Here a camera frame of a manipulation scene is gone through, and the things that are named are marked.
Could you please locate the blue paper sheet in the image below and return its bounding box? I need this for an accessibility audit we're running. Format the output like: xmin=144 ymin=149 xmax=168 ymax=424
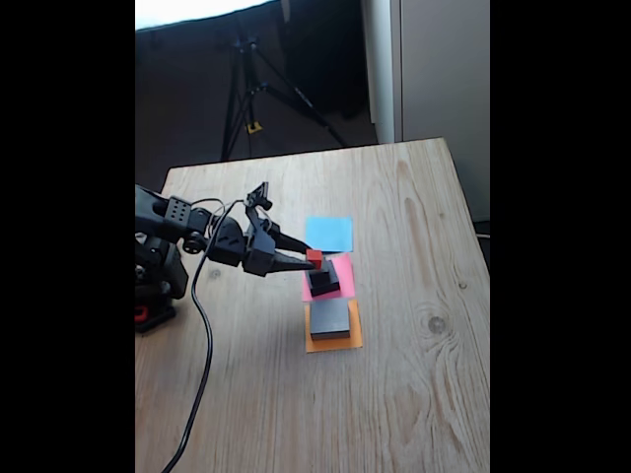
xmin=305 ymin=216 xmax=355 ymax=255

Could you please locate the red and black table clamp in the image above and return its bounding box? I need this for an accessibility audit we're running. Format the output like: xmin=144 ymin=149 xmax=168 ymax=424
xmin=135 ymin=298 xmax=177 ymax=334

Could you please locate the pink paper sheet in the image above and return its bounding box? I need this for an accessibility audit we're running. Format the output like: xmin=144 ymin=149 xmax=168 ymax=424
xmin=300 ymin=253 xmax=356 ymax=303

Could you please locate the large grey foam block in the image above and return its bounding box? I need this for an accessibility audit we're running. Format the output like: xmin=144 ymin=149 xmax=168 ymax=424
xmin=309 ymin=298 xmax=352 ymax=343

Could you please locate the white cabinet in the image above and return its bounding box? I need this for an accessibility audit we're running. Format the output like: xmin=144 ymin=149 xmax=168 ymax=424
xmin=362 ymin=0 xmax=491 ymax=223

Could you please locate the medium dark foam block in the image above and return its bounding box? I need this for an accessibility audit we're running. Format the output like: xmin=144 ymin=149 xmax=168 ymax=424
xmin=303 ymin=259 xmax=342 ymax=299

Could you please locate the black cable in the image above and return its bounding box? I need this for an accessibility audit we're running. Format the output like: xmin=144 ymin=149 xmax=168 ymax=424
xmin=160 ymin=198 xmax=247 ymax=473

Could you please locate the orange paper sheet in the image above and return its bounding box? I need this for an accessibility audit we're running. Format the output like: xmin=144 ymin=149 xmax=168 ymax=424
xmin=305 ymin=299 xmax=364 ymax=355

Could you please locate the black tripod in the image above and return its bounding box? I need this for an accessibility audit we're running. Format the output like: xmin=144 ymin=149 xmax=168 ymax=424
xmin=220 ymin=29 xmax=350 ymax=162

